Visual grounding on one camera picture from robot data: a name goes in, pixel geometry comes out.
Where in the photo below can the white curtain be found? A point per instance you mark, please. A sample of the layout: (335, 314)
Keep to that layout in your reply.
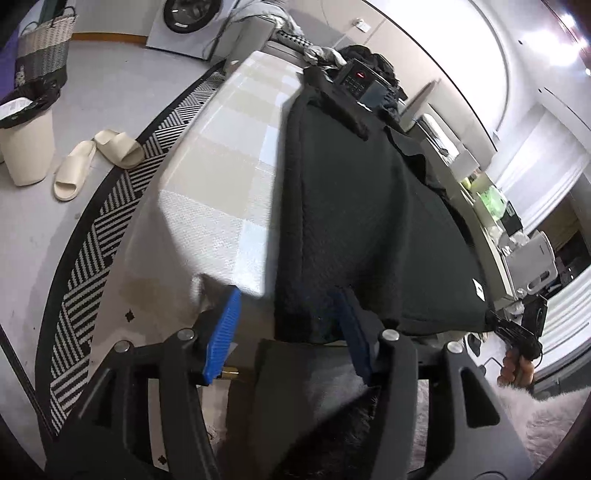
(540, 170)

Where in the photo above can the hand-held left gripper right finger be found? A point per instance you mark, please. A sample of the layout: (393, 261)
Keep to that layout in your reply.
(355, 332)

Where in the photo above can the white upright appliance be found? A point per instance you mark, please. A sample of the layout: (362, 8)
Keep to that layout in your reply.
(528, 261)

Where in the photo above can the black electric cooker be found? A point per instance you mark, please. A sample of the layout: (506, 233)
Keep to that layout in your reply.
(360, 78)

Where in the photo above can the person's right forearm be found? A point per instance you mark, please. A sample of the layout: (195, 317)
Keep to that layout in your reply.
(554, 424)

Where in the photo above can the person's right hand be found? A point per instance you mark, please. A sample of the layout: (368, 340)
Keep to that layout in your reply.
(512, 369)

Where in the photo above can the checked tablecloth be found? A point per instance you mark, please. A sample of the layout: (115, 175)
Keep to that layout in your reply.
(221, 161)

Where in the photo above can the woven laundry basket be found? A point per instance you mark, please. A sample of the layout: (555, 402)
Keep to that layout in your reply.
(46, 50)

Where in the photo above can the grey side table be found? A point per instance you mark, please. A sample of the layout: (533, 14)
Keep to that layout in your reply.
(466, 221)

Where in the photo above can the grey sofa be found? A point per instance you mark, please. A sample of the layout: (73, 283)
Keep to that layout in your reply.
(258, 27)

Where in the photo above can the cream slipper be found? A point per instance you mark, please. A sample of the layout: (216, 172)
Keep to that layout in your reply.
(120, 147)
(74, 170)

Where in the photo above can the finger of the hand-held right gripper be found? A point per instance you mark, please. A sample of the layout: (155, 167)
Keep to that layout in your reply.
(508, 327)

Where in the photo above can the houndstooth cushion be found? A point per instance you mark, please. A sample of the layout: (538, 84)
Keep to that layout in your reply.
(293, 40)

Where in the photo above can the pile of black clothes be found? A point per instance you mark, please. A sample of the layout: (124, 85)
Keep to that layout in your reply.
(383, 64)

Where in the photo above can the striped black white rug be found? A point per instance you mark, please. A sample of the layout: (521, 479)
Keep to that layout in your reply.
(92, 258)

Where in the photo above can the green lidded white container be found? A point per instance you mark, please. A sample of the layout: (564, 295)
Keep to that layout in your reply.
(491, 201)

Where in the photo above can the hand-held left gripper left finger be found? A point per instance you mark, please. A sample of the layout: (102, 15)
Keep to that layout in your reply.
(224, 332)

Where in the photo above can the white washing machine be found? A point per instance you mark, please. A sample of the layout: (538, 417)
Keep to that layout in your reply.
(194, 23)

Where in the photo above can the black knit sweater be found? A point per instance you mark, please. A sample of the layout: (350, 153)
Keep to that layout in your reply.
(360, 221)

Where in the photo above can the cream trash bin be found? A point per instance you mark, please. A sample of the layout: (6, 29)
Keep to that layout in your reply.
(27, 147)

